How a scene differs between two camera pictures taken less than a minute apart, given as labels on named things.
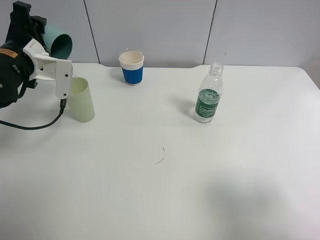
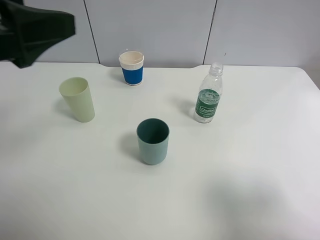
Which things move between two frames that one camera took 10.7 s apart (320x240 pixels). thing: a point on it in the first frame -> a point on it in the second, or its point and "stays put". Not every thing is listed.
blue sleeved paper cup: (132, 63) stays put
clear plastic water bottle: (208, 95) stays put
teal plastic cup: (58, 43) -> (153, 134)
